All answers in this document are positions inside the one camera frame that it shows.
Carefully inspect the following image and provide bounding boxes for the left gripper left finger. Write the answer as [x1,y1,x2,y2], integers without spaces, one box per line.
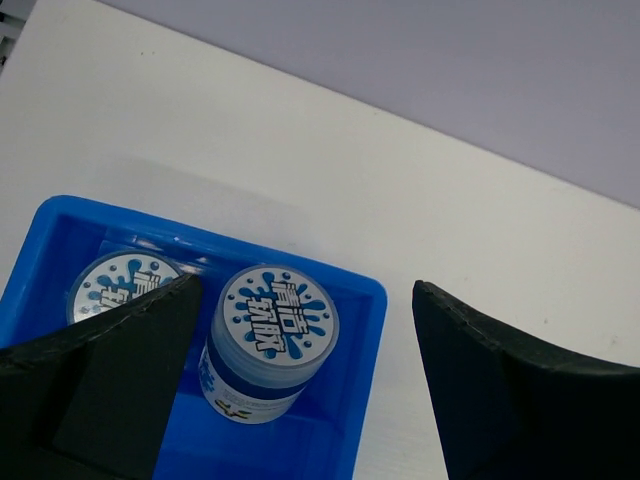
[1,275,203,479]

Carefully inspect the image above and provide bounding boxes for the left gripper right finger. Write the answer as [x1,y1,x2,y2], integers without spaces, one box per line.
[412,281,639,479]

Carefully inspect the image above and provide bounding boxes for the blue jar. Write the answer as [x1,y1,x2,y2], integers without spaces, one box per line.
[66,250,183,325]
[198,264,340,425]

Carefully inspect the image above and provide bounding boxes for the blue compartment tray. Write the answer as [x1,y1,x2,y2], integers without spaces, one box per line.
[1,195,387,479]

